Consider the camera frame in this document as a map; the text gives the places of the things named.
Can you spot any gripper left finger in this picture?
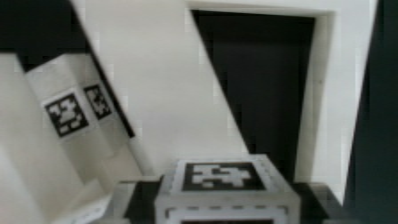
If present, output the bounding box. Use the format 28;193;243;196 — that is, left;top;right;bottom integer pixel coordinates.
95;176;165;224

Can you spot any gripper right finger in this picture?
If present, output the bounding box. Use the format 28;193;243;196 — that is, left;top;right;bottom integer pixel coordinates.
292;183;355;224

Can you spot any white tagged cube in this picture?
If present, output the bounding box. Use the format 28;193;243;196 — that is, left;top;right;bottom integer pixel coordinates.
154;155;300;224

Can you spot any white chair back frame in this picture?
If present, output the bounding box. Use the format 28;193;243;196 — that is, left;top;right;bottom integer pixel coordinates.
0;0;250;224

